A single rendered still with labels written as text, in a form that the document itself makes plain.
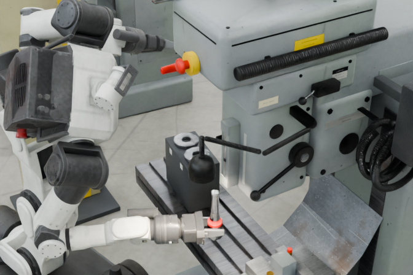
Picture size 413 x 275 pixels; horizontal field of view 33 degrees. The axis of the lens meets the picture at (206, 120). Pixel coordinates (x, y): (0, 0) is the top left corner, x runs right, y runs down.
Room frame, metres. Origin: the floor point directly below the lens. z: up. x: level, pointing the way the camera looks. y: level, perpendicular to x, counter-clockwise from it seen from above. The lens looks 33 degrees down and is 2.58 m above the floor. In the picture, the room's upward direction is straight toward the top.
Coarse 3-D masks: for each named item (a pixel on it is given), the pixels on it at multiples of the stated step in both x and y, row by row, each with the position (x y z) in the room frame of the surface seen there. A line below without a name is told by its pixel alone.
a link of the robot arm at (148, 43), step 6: (138, 30) 2.16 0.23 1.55; (144, 36) 2.16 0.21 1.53; (150, 36) 2.18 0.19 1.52; (156, 36) 2.20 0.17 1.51; (138, 42) 2.12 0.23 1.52; (144, 42) 2.14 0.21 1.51; (150, 42) 2.16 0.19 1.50; (156, 42) 2.19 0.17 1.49; (162, 42) 2.19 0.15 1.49; (138, 48) 2.12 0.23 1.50; (144, 48) 2.16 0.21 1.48; (150, 48) 2.16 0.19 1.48; (156, 48) 2.17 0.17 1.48; (162, 48) 2.18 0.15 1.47; (132, 54) 2.13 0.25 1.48
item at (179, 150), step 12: (192, 132) 2.14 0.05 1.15; (168, 144) 2.06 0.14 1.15; (180, 144) 2.04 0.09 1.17; (192, 144) 2.04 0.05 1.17; (168, 156) 2.07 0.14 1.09; (180, 156) 1.98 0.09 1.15; (192, 156) 1.97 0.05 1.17; (168, 168) 2.07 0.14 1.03; (180, 168) 1.96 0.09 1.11; (216, 168) 1.94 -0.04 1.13; (168, 180) 2.08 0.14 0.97; (180, 180) 1.97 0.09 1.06; (216, 180) 1.94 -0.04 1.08; (180, 192) 1.97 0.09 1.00; (192, 192) 1.91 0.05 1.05; (204, 192) 1.92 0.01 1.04; (192, 204) 1.91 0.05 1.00; (204, 204) 1.92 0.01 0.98
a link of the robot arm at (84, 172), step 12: (72, 156) 1.54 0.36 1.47; (84, 156) 1.57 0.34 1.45; (72, 168) 1.50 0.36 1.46; (84, 168) 1.52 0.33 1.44; (96, 168) 1.54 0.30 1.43; (72, 180) 1.49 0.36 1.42; (84, 180) 1.51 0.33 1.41; (96, 180) 1.53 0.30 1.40; (60, 192) 1.52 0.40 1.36; (72, 192) 1.51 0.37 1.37; (84, 192) 1.52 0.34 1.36
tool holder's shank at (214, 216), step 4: (212, 192) 1.63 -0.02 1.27; (216, 192) 1.63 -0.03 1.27; (212, 196) 1.63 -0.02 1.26; (216, 196) 1.62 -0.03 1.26; (212, 200) 1.63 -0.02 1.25; (216, 200) 1.62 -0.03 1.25; (212, 204) 1.63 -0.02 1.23; (216, 204) 1.62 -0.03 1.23; (212, 208) 1.63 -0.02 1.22; (216, 208) 1.62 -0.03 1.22; (212, 212) 1.63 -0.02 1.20; (216, 212) 1.62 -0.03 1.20; (212, 216) 1.62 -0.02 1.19; (216, 216) 1.62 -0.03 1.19; (212, 220) 1.62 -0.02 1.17; (216, 220) 1.62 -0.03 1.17
